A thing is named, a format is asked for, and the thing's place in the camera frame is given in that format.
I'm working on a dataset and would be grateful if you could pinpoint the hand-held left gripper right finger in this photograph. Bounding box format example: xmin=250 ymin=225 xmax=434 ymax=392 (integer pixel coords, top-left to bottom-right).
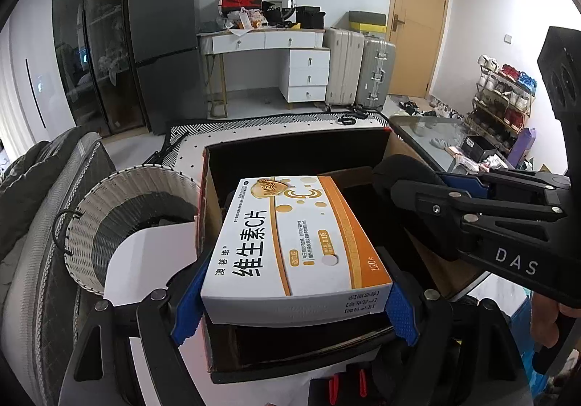
xmin=385 ymin=258 xmax=534 ymax=406

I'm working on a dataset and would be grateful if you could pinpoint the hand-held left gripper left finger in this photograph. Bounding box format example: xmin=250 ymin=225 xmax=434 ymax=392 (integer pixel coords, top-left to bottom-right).
xmin=59 ymin=265 xmax=214 ymax=406

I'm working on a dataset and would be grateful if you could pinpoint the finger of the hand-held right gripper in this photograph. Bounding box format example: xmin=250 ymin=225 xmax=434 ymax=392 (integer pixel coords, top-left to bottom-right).
xmin=439 ymin=169 xmax=571 ymax=202
xmin=390 ymin=180 xmax=569 ymax=262

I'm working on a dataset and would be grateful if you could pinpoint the orange and white carton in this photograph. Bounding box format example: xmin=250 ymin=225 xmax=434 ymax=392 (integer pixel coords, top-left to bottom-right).
xmin=200 ymin=176 xmax=393 ymax=327

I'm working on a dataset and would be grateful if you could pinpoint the black cardboard box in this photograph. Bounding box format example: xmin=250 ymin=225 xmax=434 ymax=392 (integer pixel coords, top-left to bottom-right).
xmin=195 ymin=128 xmax=491 ymax=385

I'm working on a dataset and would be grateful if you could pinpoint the person's right hand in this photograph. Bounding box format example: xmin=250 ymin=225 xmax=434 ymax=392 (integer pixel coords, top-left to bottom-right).
xmin=530 ymin=290 xmax=564 ymax=349

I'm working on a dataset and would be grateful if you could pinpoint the pile of assorted small packets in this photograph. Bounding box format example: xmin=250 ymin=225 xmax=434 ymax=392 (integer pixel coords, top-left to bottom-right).
xmin=447 ymin=147 xmax=502 ymax=175

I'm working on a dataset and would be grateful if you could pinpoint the small black open box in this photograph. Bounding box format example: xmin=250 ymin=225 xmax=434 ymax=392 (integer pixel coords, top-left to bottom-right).
xmin=460 ymin=136 xmax=499 ymax=162

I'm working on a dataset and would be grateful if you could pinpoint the glass side table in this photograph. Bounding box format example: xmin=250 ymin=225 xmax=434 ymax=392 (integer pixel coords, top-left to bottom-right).
xmin=389 ymin=115 xmax=523 ymax=175

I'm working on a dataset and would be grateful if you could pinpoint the purple yoga mat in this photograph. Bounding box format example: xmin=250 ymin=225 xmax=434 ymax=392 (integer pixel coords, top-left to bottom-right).
xmin=507 ymin=127 xmax=536 ymax=168

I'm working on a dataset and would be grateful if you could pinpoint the metal shoe rack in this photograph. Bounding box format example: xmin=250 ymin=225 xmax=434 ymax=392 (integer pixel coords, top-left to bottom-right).
xmin=467 ymin=54 xmax=539 ymax=153

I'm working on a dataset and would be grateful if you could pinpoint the group of loose shoes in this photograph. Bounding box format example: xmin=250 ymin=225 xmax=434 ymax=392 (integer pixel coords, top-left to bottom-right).
xmin=397 ymin=95 xmax=464 ymax=118

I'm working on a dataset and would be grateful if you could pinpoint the black item with red stripes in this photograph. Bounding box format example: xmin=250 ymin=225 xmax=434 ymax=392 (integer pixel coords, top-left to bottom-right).
xmin=309 ymin=361 xmax=455 ymax=406

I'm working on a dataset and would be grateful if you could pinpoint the blue desk mat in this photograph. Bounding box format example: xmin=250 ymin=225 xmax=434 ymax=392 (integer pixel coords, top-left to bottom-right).
xmin=511 ymin=292 xmax=552 ymax=406

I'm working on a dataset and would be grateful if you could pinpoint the group of shelved shoes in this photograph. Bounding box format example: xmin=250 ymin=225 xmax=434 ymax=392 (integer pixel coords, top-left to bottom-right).
xmin=472 ymin=54 xmax=539 ymax=148

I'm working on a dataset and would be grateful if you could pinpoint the white woven basket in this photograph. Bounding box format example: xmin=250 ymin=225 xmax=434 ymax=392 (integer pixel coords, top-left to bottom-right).
xmin=53 ymin=166 xmax=203 ymax=295

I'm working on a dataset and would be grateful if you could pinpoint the silver suitcase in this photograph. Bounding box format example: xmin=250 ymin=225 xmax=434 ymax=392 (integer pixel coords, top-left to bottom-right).
xmin=355 ymin=37 xmax=395 ymax=111

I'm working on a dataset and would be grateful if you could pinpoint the beige suitcase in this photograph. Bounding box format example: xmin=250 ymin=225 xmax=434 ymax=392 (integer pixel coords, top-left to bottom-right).
xmin=326 ymin=27 xmax=365 ymax=111

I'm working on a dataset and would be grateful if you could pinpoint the wooden door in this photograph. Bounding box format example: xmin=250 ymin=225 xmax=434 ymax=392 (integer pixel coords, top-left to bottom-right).
xmin=388 ymin=0 xmax=452 ymax=99

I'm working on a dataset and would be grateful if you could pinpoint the white dresser with drawers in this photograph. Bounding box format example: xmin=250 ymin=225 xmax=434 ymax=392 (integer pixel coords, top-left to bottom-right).
xmin=197 ymin=28 xmax=331 ymax=118

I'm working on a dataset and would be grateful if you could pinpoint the yellow and black box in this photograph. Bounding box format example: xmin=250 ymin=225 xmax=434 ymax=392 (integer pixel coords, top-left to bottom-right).
xmin=347 ymin=10 xmax=387 ymax=35

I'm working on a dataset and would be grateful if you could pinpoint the black square bag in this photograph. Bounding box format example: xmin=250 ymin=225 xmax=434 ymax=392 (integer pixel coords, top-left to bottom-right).
xmin=296 ymin=5 xmax=326 ymax=30

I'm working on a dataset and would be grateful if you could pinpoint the clear snack bag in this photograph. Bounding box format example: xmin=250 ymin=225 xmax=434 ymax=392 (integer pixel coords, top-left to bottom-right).
xmin=227 ymin=9 xmax=268 ymax=30

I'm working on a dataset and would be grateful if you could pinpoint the dark grey refrigerator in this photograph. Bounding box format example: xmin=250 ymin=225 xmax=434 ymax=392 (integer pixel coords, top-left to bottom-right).
xmin=127 ymin=0 xmax=207 ymax=135

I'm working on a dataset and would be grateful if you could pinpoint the dark glass cabinet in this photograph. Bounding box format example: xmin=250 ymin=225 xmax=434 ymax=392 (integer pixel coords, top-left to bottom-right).
xmin=52 ymin=0 xmax=148 ymax=137

